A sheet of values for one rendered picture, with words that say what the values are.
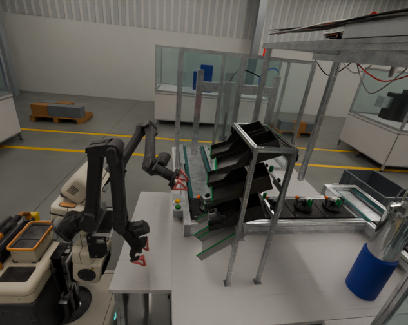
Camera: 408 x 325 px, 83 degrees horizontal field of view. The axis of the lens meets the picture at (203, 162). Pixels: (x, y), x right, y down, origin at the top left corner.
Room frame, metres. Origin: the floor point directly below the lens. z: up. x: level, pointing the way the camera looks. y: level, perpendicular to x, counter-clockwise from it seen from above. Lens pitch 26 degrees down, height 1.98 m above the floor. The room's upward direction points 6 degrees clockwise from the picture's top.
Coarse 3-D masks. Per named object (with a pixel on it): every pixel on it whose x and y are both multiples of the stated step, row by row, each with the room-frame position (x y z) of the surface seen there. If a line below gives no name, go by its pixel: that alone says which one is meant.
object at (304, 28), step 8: (368, 16) 1.16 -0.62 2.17; (376, 16) 1.13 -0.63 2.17; (384, 16) 1.11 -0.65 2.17; (392, 16) 1.07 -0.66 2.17; (400, 16) 1.03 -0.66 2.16; (320, 24) 1.51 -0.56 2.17; (328, 24) 1.47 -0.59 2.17; (336, 24) 1.36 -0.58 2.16; (344, 24) 1.34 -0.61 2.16; (280, 32) 2.06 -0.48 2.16; (288, 32) 1.97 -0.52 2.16; (296, 32) 1.84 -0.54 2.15; (328, 32) 2.30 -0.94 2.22; (336, 32) 2.17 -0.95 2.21; (344, 64) 2.11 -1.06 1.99; (352, 72) 2.01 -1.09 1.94; (392, 80) 1.57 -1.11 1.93
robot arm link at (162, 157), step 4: (164, 152) 1.15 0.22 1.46; (160, 156) 1.14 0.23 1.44; (164, 156) 1.13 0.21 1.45; (168, 156) 1.14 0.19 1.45; (156, 160) 1.14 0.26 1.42; (160, 160) 1.11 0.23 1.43; (164, 160) 1.12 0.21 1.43; (168, 160) 1.13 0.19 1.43; (144, 164) 1.12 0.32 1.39; (148, 164) 1.11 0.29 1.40; (152, 164) 1.11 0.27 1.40
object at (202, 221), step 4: (204, 216) 1.15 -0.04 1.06; (196, 220) 1.15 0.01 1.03; (200, 220) 1.15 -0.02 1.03; (204, 220) 1.15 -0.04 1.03; (200, 224) 1.14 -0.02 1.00; (204, 224) 1.12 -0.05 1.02; (200, 228) 1.11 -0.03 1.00; (204, 228) 1.03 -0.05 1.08; (200, 232) 1.03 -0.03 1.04; (204, 232) 1.03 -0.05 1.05; (196, 236) 1.03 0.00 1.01
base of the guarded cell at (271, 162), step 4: (172, 148) 2.64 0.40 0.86; (172, 152) 2.52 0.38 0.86; (172, 156) 2.41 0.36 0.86; (172, 160) 2.32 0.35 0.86; (268, 160) 2.60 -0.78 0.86; (272, 160) 2.61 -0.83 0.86; (172, 164) 2.25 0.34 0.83; (268, 164) 2.47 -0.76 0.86; (272, 164) 2.48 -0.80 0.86; (276, 164) 2.49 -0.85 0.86; (172, 168) 2.28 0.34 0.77; (276, 172) 2.28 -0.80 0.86; (280, 172) 2.30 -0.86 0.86; (284, 172) 2.31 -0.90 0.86; (296, 172) 2.34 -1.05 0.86
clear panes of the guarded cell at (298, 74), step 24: (192, 72) 2.67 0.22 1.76; (216, 72) 2.71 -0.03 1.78; (288, 72) 2.83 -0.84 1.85; (192, 96) 2.67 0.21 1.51; (216, 96) 2.72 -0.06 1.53; (264, 96) 2.82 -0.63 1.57; (288, 96) 2.69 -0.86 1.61; (192, 120) 2.67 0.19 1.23; (240, 120) 2.78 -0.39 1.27; (288, 120) 2.57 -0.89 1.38
